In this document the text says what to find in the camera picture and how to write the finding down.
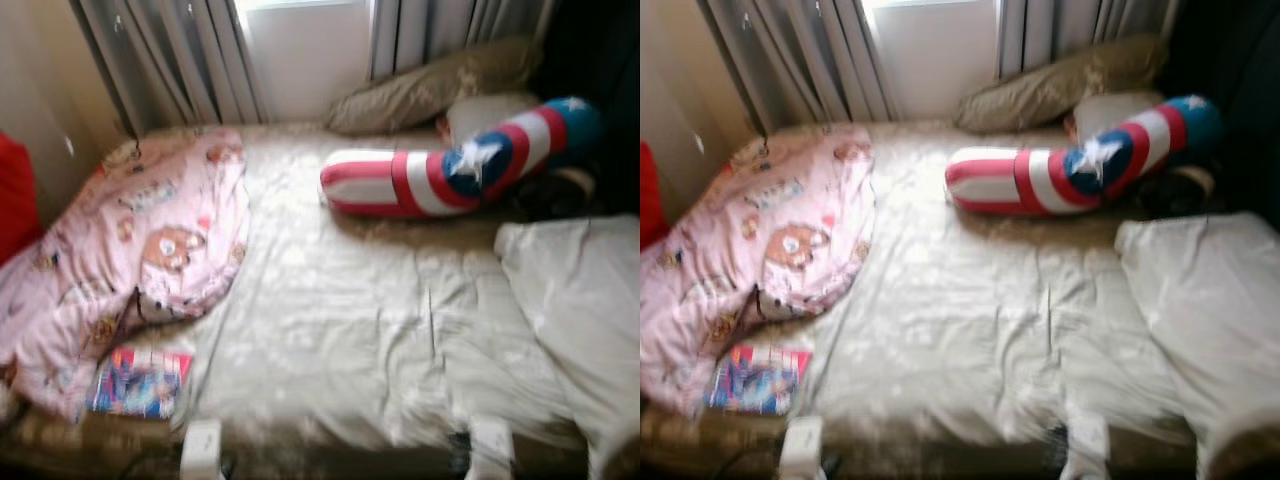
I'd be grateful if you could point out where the pink cartoon print blanket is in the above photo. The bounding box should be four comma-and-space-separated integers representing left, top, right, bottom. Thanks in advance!
640, 125, 877, 419
0, 125, 251, 421

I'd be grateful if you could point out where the colourful superhero comic book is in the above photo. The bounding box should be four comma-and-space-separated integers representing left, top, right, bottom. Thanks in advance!
705, 343, 813, 416
88, 346, 193, 421

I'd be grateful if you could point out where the large red cushion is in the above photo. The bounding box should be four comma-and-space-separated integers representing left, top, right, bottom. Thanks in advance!
640, 140, 669, 251
0, 130, 43, 266

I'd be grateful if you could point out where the large cream pillow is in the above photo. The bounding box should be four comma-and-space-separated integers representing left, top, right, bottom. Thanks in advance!
1115, 210, 1280, 480
495, 213, 641, 480

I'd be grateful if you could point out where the black fabric item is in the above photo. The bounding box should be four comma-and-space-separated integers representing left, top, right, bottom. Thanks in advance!
515, 165, 601, 221
1140, 165, 1216, 219

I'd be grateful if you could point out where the small white pillow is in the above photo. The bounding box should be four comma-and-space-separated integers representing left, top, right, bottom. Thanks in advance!
440, 92, 541, 146
1065, 90, 1166, 143

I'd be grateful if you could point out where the wide grey curtain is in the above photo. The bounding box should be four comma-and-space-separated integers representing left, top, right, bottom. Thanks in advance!
70, 0, 266, 136
697, 0, 896, 136

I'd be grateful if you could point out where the olive floral pillow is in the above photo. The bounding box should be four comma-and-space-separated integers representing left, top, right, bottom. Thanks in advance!
955, 35, 1171, 136
328, 37, 546, 138

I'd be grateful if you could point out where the red white striped shield bolster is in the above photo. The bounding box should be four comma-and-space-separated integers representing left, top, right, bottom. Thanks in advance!
945, 94, 1226, 217
320, 96, 604, 219

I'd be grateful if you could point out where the narrow grey curtain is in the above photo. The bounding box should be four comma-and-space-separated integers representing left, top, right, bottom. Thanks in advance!
997, 0, 1181, 79
370, 0, 556, 81

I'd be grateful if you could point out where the bed with beige floral sheet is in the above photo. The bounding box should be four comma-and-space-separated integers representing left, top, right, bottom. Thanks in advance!
0, 122, 641, 480
640, 120, 1280, 480

